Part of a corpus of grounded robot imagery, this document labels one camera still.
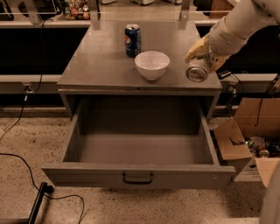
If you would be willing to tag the green silver 7up can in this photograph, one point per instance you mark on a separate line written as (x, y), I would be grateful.
(198, 69)

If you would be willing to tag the black drawer handle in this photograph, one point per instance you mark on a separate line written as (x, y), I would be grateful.
(137, 179)

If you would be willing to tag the white ceramic bowl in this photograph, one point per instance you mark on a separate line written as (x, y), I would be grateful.
(151, 64)

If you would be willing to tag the blue pepsi can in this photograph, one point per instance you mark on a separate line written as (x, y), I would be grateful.
(132, 40)

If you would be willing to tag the red can in box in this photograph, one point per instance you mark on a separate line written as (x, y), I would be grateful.
(262, 152)

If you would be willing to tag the grey cabinet counter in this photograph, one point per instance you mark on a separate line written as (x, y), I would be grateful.
(100, 65)

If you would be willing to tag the small black device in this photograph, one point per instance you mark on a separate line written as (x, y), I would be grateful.
(223, 74)

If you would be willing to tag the grey open top drawer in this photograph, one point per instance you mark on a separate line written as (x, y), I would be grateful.
(139, 135)

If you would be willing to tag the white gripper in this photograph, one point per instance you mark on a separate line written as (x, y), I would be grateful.
(224, 40)

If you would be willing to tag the black metal stand leg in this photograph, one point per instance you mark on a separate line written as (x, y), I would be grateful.
(44, 190)

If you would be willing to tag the colourful snack items pile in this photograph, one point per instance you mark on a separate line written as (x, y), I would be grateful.
(76, 10)

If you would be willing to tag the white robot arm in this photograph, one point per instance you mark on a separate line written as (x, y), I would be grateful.
(254, 15)

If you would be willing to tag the brown cardboard box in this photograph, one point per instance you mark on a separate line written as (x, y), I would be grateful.
(255, 122)

